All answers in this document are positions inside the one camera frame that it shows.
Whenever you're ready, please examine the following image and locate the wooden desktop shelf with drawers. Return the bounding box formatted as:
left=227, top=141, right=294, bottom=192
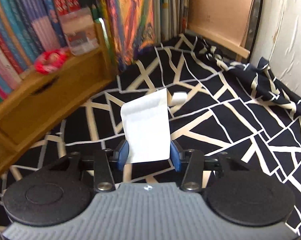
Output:
left=0, top=22, right=116, bottom=182

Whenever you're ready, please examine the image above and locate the black white patterned cloth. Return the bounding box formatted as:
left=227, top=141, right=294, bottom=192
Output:
left=0, top=32, right=301, bottom=238

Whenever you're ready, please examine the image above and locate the red pink hair scrunchie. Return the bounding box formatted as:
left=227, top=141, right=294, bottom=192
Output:
left=34, top=47, right=71, bottom=74

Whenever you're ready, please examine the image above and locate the white paper strip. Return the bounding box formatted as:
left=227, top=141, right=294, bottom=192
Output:
left=121, top=88, right=170, bottom=164

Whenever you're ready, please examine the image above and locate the brown framed board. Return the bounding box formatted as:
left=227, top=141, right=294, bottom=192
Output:
left=187, top=0, right=264, bottom=60

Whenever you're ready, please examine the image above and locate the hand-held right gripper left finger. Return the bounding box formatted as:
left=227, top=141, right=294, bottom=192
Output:
left=44, top=140, right=129, bottom=193

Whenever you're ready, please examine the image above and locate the small white paper scrap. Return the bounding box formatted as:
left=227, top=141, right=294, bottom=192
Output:
left=171, top=92, right=187, bottom=105

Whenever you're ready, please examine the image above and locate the clear plastic jar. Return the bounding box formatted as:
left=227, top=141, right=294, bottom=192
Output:
left=59, top=6, right=100, bottom=55

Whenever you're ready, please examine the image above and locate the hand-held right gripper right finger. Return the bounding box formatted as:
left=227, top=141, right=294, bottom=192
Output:
left=169, top=140, right=243, bottom=193

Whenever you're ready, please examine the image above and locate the row of upright paperback books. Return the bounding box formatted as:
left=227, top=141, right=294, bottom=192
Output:
left=0, top=0, right=96, bottom=110

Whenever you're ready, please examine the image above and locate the row of thin picture books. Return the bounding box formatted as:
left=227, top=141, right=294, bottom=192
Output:
left=94, top=0, right=189, bottom=73

